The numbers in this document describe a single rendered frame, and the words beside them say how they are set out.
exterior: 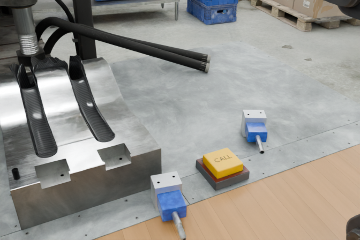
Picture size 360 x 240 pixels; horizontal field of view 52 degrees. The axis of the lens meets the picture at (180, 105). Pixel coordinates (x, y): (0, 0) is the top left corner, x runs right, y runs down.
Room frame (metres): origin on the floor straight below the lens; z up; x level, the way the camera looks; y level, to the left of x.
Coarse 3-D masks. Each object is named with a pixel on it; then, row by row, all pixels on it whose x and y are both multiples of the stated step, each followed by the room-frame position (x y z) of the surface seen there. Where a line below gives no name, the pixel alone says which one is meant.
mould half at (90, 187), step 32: (96, 64) 0.83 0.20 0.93; (0, 96) 0.69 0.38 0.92; (64, 96) 0.72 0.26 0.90; (96, 96) 0.74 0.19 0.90; (64, 128) 0.62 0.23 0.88; (128, 128) 0.62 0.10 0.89; (32, 160) 0.51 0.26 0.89; (96, 160) 0.51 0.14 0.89; (160, 160) 0.55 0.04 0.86; (32, 192) 0.45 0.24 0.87; (64, 192) 0.47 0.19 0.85; (96, 192) 0.50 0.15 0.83; (128, 192) 0.52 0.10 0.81; (32, 224) 0.44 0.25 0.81
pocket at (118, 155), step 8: (120, 144) 0.56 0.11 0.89; (104, 152) 0.55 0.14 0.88; (112, 152) 0.56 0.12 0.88; (120, 152) 0.56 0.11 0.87; (128, 152) 0.55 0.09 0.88; (104, 160) 0.55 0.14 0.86; (112, 160) 0.55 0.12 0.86; (120, 160) 0.55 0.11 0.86; (128, 160) 0.55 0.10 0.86; (112, 168) 0.51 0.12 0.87
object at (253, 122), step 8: (248, 112) 0.74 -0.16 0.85; (256, 112) 0.74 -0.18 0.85; (264, 112) 0.75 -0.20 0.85; (248, 120) 0.72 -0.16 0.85; (256, 120) 0.72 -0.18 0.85; (264, 120) 0.72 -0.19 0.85; (248, 128) 0.70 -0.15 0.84; (256, 128) 0.70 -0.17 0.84; (264, 128) 0.70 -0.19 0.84; (248, 136) 0.68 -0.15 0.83; (256, 136) 0.68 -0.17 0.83; (264, 136) 0.68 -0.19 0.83; (264, 152) 0.63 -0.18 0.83
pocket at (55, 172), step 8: (64, 160) 0.52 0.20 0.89; (40, 168) 0.50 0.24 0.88; (48, 168) 0.51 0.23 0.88; (56, 168) 0.51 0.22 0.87; (64, 168) 0.52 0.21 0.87; (40, 176) 0.50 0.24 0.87; (48, 176) 0.50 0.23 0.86; (56, 176) 0.50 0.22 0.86; (64, 176) 0.50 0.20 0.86; (48, 184) 0.47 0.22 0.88; (56, 184) 0.47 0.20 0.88
